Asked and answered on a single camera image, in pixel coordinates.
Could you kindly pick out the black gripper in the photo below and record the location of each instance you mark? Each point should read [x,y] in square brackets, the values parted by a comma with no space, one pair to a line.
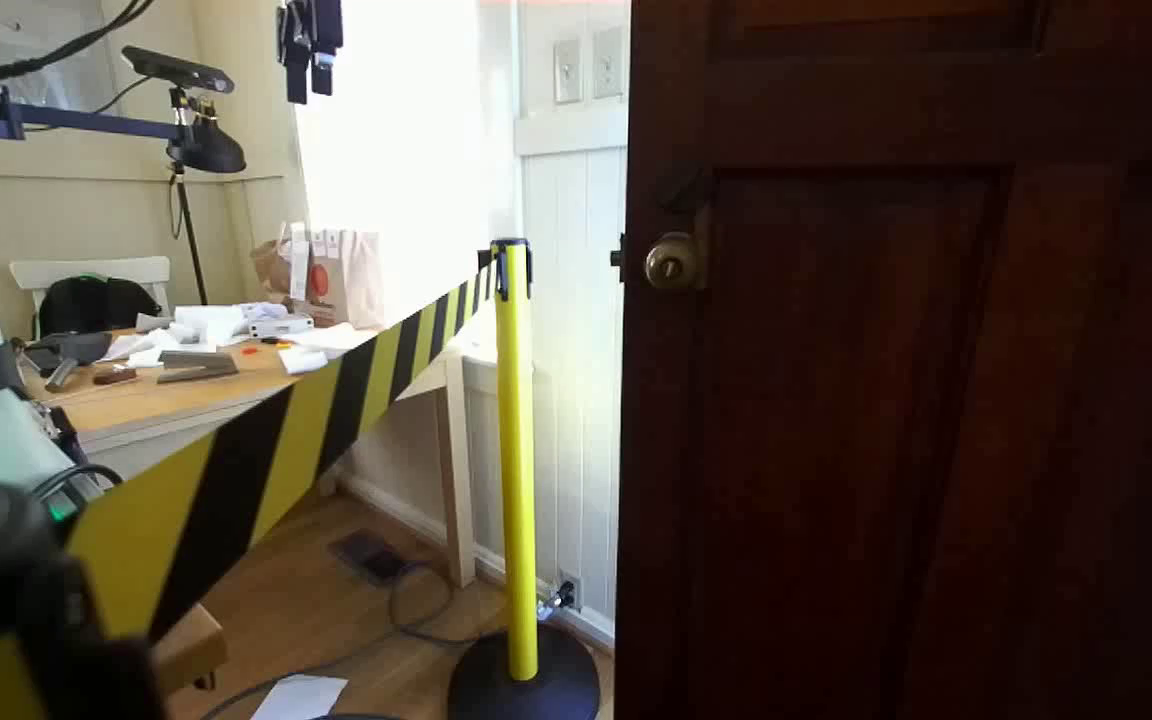
[310,21]

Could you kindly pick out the dark brown wooden door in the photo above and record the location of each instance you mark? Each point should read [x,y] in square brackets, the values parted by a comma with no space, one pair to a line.
[921,400]

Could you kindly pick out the round brass door knob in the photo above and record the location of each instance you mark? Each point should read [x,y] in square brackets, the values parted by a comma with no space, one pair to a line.
[669,261]

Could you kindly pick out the black desk lamp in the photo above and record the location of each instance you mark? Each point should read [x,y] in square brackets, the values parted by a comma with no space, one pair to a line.
[208,144]

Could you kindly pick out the brown paper bag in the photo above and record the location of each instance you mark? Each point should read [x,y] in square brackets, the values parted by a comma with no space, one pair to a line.
[278,275]

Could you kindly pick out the white paper bag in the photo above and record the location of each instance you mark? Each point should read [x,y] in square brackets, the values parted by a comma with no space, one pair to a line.
[354,275]

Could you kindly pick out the horizontal boom bar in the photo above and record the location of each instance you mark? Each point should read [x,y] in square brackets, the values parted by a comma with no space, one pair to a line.
[56,120]

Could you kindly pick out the pile of white papers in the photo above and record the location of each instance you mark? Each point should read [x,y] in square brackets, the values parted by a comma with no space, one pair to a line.
[219,327]

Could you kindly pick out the white chair backrest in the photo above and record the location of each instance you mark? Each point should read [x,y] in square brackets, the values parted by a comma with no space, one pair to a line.
[82,265]

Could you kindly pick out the grey flat desk device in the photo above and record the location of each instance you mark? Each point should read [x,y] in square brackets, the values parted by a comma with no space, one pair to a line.
[196,364]

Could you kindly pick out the black bag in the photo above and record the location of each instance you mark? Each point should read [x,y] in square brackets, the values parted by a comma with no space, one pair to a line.
[98,306]

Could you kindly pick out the yellow black barrier tape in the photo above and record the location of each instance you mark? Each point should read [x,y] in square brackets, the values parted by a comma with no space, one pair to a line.
[137,400]

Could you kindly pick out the yellow black striped barrier belt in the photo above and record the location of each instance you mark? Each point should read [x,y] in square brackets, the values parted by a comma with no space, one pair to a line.
[270,460]

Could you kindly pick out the light wooden block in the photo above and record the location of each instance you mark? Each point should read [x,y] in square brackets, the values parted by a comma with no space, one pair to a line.
[195,645]

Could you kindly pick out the black blurry foreground object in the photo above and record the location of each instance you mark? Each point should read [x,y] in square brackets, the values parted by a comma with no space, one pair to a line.
[2,584]

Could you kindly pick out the white paper sheet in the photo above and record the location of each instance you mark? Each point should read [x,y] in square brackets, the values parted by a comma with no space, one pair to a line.
[298,699]

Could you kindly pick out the black camera on stand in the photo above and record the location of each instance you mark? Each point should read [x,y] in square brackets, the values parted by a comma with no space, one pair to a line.
[179,64]

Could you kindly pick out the white wall switch plate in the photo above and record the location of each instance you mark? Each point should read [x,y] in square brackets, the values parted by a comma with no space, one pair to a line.
[606,62]
[566,68]

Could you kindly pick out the yellow stanchion post black base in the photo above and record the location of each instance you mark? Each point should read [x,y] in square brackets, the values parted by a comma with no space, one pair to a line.
[519,467]

